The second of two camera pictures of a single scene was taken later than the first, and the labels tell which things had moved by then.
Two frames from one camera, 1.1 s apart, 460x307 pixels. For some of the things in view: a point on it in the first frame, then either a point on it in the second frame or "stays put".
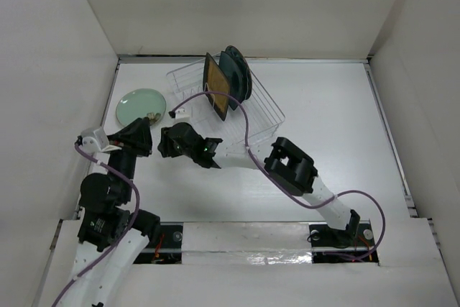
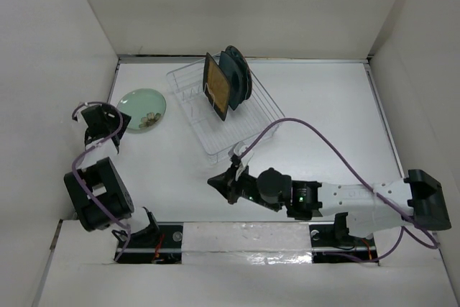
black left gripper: [135, 136] to [111, 115]
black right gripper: [165, 145] to [228, 183]
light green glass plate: [135, 104] stays put
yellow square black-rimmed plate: [215, 80] stays put
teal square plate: [235, 78] stays put
